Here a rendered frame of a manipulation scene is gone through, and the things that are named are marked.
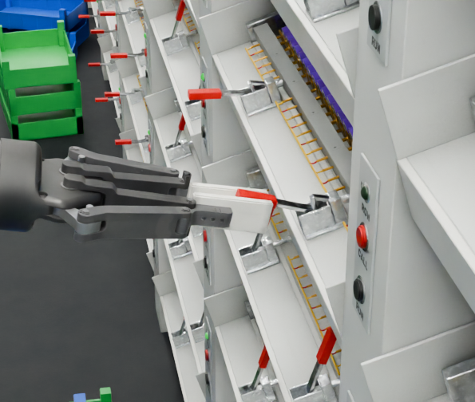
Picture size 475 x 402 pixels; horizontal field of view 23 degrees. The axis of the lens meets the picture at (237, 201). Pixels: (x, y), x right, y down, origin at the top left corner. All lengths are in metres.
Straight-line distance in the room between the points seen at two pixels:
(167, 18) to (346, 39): 1.35
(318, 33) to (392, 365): 0.27
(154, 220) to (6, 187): 0.12
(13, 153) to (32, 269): 1.77
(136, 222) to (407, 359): 0.26
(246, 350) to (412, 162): 0.87
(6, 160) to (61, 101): 2.35
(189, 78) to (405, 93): 1.18
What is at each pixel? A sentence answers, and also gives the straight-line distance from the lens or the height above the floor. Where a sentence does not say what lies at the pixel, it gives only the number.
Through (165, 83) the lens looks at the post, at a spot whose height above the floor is 0.56.
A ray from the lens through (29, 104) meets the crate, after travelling 3.28.
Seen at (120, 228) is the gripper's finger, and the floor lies 0.95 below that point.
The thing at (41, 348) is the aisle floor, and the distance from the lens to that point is 2.45.
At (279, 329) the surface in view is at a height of 0.70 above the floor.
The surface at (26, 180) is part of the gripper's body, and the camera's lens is 0.94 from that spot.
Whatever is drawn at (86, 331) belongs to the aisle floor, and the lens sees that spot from 2.48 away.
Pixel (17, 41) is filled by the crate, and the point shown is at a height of 0.18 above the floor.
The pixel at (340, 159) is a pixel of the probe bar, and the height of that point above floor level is 0.93.
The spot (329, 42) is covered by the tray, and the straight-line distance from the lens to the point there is 0.89.
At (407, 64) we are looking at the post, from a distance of 0.70.
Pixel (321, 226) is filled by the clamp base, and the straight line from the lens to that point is 1.02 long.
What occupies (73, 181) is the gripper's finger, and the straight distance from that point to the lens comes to 0.95.
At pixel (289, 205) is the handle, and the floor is 0.93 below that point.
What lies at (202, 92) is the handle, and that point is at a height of 0.92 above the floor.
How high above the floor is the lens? 1.41
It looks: 28 degrees down
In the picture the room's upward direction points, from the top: straight up
